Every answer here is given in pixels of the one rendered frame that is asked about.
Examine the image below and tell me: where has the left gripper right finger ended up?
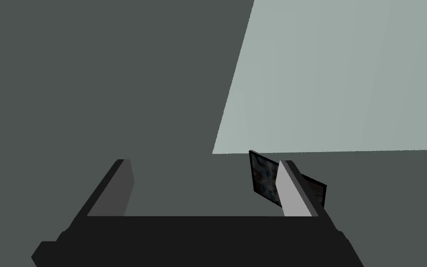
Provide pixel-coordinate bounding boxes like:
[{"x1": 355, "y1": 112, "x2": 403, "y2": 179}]
[{"x1": 275, "y1": 160, "x2": 335, "y2": 227}]

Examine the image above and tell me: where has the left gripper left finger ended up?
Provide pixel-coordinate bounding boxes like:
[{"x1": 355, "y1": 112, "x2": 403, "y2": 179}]
[{"x1": 71, "y1": 159, "x2": 135, "y2": 226}]

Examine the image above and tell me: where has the black framed wall picture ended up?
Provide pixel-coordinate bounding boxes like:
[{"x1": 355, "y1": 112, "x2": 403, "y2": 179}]
[{"x1": 248, "y1": 150, "x2": 327, "y2": 209}]

